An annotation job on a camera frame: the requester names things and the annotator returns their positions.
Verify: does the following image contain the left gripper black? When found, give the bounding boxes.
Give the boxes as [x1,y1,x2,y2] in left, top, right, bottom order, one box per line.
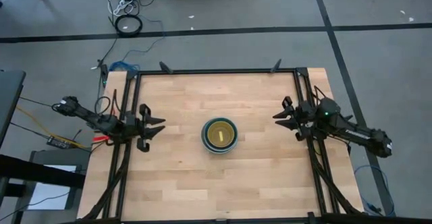
[126,103,167,153]

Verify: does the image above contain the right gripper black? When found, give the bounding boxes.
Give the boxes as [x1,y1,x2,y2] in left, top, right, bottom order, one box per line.
[272,95,319,142]

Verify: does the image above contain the bowls with yellow interior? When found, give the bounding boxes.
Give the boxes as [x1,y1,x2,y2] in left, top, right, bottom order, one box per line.
[200,117,239,155]

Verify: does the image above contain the yellow bowl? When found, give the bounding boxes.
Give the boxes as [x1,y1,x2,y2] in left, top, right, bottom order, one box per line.
[207,120,236,149]

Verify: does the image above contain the black device with green light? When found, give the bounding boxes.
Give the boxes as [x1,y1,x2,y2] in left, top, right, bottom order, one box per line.
[100,63,109,88]

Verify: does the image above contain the small black electronics box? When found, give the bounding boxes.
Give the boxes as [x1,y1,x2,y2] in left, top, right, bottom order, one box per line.
[46,135,72,150]

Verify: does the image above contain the black horizontal bar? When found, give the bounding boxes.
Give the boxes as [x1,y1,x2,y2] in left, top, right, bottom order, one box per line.
[0,154,86,189]

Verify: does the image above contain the grey cart with white panel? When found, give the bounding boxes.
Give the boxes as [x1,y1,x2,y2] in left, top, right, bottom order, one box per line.
[12,148,91,224]

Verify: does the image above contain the black side desk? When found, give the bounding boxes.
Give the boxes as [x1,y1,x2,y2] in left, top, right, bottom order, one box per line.
[0,69,27,148]

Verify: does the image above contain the black aluminium table frame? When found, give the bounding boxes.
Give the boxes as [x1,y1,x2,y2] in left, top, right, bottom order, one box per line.
[80,67,365,224]

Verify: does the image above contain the black frame clamp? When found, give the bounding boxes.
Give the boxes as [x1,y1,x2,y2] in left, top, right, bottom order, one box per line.
[159,61,174,75]
[269,58,283,74]

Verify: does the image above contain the bundled blue cable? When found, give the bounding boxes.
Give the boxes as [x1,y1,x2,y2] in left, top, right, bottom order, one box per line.
[108,61,141,72]

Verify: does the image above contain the coiled black cable ring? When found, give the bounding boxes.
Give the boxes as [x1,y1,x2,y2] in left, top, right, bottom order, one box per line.
[114,13,144,38]

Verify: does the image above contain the long looped blue cable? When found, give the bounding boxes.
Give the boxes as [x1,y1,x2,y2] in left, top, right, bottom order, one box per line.
[353,165,396,217]

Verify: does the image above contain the yellow cable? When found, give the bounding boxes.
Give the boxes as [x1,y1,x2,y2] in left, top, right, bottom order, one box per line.
[15,105,89,150]

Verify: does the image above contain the white power strip with cables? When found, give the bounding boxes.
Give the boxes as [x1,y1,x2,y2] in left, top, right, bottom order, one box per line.
[107,0,136,17]

